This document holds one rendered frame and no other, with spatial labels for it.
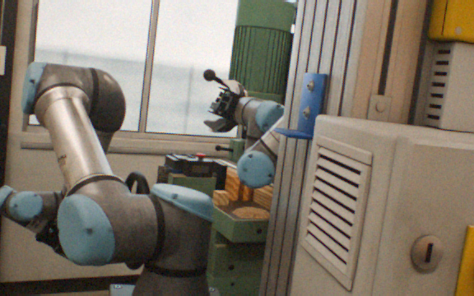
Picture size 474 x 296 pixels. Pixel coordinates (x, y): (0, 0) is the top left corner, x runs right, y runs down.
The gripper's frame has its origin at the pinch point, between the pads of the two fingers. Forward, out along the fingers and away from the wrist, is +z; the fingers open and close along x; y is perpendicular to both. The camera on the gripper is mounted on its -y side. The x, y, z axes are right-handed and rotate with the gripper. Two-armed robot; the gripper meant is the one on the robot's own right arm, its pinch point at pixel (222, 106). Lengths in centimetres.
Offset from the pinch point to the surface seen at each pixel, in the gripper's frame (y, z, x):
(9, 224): 17, 141, 89
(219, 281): -16.5, -10.1, 44.5
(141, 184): 10.2, 5.0, 29.1
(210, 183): -8.8, 4.8, 21.6
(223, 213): -8.3, -11.1, 26.4
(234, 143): -14.0, 11.3, 7.7
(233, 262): -18.2, -10.1, 38.3
